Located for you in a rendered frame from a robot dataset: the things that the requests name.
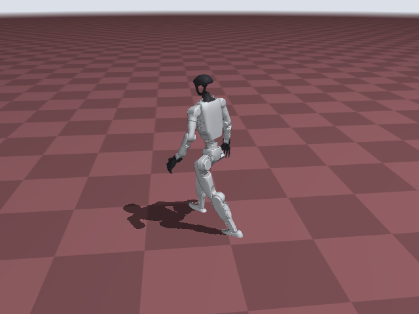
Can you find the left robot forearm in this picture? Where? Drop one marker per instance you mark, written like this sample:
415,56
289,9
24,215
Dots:
185,145

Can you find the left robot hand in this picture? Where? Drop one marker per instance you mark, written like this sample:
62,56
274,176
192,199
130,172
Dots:
172,162

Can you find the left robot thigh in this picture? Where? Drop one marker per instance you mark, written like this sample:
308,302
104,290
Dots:
204,177

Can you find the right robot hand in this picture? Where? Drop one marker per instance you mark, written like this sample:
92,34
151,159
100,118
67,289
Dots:
226,147

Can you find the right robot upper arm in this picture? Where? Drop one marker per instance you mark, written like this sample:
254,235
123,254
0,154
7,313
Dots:
226,117

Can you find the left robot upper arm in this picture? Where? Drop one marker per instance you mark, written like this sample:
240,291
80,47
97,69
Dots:
193,113

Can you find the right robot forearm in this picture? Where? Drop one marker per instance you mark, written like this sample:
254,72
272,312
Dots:
226,132

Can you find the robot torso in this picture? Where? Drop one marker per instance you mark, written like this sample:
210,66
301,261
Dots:
210,126

